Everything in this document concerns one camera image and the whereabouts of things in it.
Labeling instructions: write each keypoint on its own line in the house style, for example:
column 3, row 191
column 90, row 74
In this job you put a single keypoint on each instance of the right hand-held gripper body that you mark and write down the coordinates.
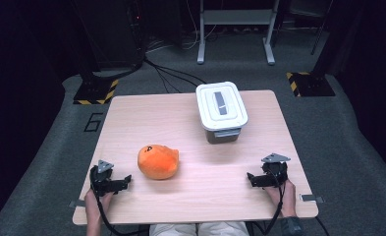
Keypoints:
column 274, row 170

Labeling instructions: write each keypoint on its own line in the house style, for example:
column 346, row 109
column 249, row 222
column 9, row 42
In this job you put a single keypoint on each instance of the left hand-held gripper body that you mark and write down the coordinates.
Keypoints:
column 102, row 182

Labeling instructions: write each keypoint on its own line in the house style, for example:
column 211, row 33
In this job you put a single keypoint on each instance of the orange plush toy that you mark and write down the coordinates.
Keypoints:
column 157, row 162

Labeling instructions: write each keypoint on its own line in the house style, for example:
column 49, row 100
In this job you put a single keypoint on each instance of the white lidded plastic box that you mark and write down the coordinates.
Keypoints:
column 220, row 106

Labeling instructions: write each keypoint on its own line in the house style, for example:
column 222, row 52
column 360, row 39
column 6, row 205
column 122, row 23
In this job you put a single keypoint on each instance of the person's left hand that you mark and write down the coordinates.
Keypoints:
column 97, row 203

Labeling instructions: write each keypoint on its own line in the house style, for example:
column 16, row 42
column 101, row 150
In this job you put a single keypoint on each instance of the person's right hand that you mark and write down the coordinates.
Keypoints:
column 287, row 200

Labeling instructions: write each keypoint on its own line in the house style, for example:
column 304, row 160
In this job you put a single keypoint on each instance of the person's right leg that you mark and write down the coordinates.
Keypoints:
column 223, row 229

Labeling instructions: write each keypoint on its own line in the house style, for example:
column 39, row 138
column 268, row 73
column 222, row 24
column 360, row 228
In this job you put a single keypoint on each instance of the person's leg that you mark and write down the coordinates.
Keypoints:
column 223, row 229
column 172, row 230

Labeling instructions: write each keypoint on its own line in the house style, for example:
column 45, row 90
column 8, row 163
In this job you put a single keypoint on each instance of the person's left leg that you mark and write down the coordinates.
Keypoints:
column 172, row 230

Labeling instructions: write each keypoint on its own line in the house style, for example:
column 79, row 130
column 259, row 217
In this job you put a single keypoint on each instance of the dark equipment cabinet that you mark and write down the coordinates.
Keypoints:
column 112, row 29

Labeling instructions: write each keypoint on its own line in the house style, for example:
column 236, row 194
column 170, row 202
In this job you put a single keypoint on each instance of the grey metal table bracket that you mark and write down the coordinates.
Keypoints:
column 77, row 203
column 311, row 198

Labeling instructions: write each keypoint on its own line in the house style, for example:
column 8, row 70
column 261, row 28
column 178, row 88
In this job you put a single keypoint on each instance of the black yellow striped base plate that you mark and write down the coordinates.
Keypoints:
column 97, row 93
column 311, row 84

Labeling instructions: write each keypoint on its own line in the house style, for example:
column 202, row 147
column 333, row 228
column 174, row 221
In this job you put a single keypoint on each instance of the dark stand post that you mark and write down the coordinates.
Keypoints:
column 331, row 36

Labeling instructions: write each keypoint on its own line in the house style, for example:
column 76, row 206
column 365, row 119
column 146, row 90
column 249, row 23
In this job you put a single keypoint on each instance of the white metal stand frame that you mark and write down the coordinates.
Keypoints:
column 236, row 16

